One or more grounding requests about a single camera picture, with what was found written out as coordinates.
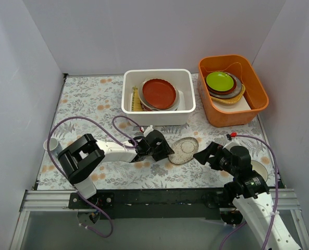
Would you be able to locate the speckled beige plate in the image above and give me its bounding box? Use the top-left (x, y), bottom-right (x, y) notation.
top-left (168, 137), bottom-right (199, 165)

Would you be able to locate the yellow bamboo mat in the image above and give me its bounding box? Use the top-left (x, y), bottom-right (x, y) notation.
top-left (131, 86), bottom-right (143, 111)

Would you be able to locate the pale blue rimmed plate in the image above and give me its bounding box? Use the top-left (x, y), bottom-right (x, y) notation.
top-left (168, 90), bottom-right (180, 111)

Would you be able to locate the red brown plate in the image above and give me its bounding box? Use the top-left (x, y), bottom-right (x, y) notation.
top-left (142, 79), bottom-right (177, 110)

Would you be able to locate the cream divided plate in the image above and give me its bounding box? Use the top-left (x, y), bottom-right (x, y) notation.
top-left (138, 81), bottom-right (157, 111)

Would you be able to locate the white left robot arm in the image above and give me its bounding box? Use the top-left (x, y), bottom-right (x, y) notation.
top-left (57, 129), bottom-right (175, 208)

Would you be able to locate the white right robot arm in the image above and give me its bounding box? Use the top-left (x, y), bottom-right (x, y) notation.
top-left (193, 142), bottom-right (300, 249)

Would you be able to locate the white board in bin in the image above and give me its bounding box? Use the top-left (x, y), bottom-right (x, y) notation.
top-left (213, 96), bottom-right (251, 113)

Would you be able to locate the orange plastic bin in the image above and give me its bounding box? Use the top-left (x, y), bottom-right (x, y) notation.
top-left (197, 55), bottom-right (269, 128)

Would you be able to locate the white plastic bin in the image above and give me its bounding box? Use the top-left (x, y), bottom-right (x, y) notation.
top-left (121, 69), bottom-right (196, 126)

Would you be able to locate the black rimmed white bowl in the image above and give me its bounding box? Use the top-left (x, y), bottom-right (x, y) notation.
top-left (251, 160), bottom-right (268, 182)

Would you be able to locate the woven yellow basket tray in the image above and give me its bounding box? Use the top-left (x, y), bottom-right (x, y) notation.
top-left (211, 84), bottom-right (246, 105)

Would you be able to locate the grey round plate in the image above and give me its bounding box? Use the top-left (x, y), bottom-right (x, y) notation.
top-left (209, 74), bottom-right (242, 99)

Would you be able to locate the brown plate under green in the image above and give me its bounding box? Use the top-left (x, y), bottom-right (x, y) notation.
top-left (205, 78), bottom-right (233, 94)

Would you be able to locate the floral table mat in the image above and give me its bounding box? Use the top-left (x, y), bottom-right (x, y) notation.
top-left (36, 73), bottom-right (277, 190)

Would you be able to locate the white small cup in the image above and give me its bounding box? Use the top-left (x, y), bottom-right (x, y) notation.
top-left (49, 137), bottom-right (63, 158)

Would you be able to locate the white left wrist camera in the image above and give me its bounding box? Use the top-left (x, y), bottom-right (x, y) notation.
top-left (143, 125), bottom-right (154, 137)

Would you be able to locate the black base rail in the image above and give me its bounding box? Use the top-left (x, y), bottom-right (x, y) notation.
top-left (68, 188), bottom-right (243, 224)

